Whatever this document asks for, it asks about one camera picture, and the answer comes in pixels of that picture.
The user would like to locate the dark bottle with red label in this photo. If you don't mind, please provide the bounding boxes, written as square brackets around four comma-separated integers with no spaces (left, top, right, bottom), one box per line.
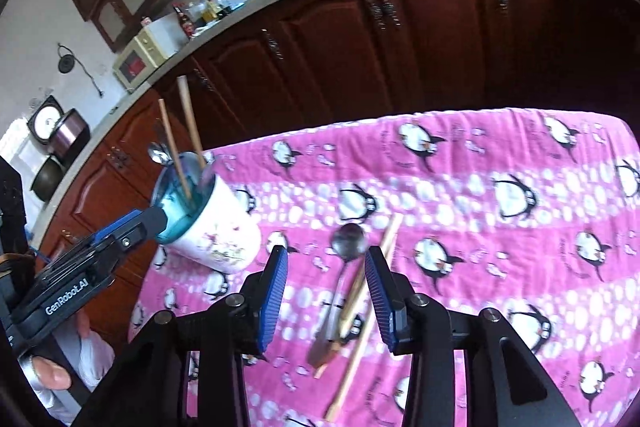
[172,4,196,38]

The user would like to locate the pink penguin print towel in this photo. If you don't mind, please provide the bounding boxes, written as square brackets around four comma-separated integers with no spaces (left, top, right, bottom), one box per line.
[127,107,640,427]

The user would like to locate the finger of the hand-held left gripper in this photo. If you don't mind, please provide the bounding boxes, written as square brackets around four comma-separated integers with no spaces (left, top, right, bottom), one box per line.
[95,208,169,248]

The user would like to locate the white cup with blue inside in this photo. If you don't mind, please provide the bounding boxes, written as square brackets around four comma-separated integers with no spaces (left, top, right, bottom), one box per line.
[150,151,262,272]

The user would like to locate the white box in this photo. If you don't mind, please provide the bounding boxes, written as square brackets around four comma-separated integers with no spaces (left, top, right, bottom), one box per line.
[141,18,173,42]

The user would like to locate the person's light clothing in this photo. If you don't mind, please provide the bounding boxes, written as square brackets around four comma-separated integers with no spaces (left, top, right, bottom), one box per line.
[50,312,118,425]

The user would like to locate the dark wooden base cabinets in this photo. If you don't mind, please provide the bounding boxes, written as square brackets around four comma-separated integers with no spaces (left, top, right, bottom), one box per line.
[40,0,640,358]

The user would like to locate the dark round pot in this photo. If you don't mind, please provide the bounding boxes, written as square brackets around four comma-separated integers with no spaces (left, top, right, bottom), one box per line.
[30,157,66,202]

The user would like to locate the black round wall fixture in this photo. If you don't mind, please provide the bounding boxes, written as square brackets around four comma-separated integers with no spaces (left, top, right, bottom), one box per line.
[57,44,103,96]

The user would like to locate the cream microwave oven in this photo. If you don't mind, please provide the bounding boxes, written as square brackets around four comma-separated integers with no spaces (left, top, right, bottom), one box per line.
[112,27,168,88]

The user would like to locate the silver rice cooker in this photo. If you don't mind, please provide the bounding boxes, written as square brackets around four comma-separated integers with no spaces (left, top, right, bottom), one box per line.
[27,97,91,158]

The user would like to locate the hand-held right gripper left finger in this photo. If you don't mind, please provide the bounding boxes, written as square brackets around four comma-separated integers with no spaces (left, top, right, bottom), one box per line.
[75,246,290,427]

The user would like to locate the person's left hand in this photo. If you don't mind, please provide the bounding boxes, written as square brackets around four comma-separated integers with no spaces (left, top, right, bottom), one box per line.
[19,353,74,392]

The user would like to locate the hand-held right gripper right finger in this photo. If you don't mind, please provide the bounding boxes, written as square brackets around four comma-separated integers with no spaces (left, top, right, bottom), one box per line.
[364,246,583,427]

